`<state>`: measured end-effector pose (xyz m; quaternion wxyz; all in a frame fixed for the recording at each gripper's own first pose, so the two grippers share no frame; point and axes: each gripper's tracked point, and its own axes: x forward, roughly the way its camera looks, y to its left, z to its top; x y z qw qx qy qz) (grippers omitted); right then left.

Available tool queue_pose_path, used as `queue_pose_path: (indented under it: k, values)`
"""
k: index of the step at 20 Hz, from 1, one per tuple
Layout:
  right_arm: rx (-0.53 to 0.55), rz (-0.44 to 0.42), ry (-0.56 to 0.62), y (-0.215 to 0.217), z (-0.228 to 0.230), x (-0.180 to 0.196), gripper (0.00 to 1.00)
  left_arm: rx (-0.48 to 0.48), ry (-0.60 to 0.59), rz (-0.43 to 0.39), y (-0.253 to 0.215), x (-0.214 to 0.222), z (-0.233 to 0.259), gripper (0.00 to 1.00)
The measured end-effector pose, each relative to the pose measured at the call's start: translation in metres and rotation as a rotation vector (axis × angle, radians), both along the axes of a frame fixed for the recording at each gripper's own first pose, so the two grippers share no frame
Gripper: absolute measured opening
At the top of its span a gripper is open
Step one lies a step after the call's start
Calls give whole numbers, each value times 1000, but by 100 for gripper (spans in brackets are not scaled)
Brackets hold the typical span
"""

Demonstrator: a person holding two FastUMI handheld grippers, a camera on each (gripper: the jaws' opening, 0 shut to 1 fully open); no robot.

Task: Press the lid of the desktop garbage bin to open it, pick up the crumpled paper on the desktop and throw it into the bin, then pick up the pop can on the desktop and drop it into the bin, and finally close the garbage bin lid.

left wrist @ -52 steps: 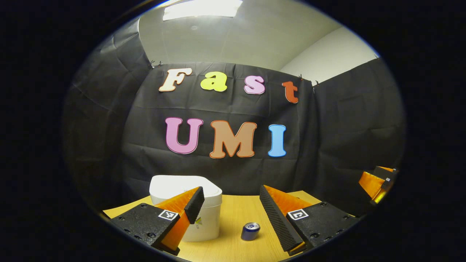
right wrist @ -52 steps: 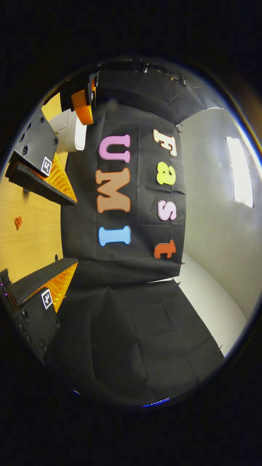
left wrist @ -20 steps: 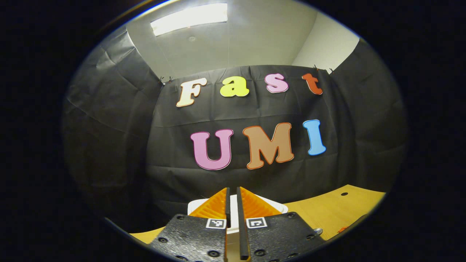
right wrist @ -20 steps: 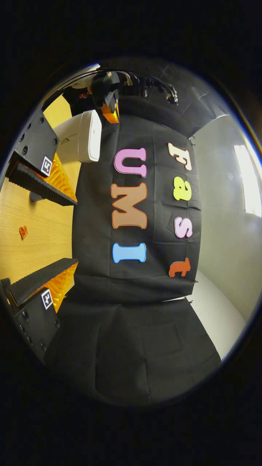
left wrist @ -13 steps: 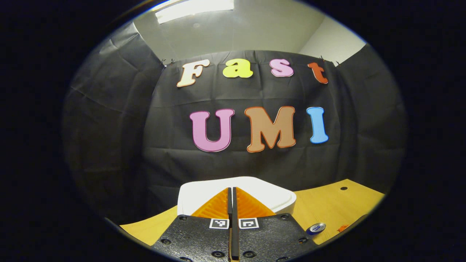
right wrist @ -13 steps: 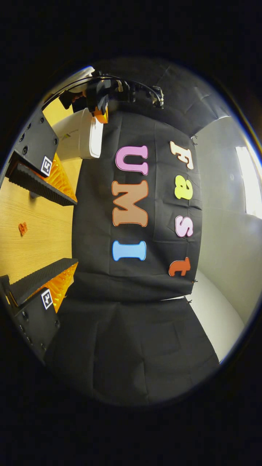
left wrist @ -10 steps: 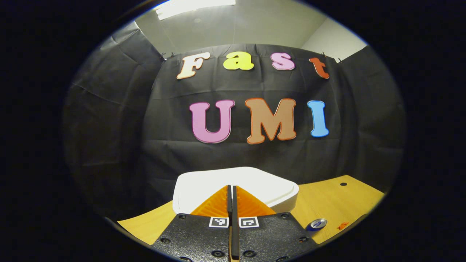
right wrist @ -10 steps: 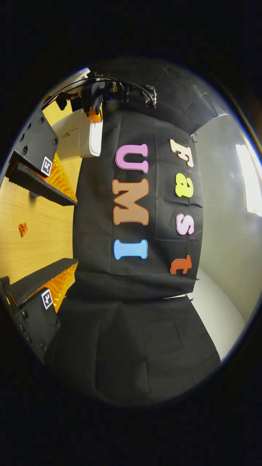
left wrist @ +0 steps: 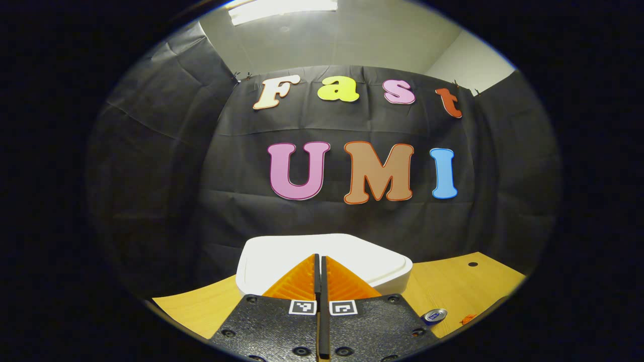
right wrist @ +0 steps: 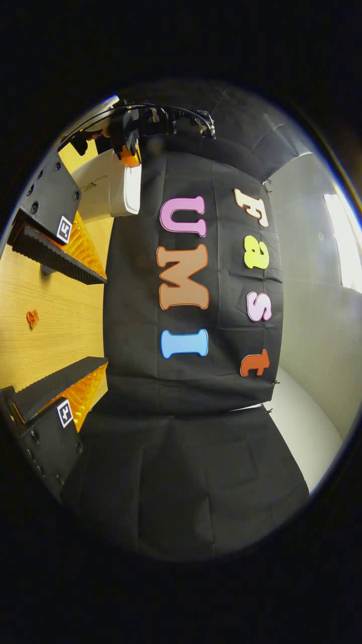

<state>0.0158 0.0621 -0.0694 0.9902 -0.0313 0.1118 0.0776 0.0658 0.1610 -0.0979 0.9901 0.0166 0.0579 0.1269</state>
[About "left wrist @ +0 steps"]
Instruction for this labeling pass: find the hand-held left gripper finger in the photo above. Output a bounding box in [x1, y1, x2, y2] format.
[208, 253, 321, 361]
[320, 254, 442, 361]

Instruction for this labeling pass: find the white desktop garbage bin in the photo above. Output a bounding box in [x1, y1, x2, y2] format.
[235, 232, 414, 298]

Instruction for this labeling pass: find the blue pop can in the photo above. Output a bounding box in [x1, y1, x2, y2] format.
[422, 308, 449, 327]

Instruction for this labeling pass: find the wooden desktop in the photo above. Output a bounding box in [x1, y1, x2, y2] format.
[151, 251, 526, 340]

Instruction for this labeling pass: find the black backdrop cloth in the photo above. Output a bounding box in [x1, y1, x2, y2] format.
[86, 20, 561, 302]

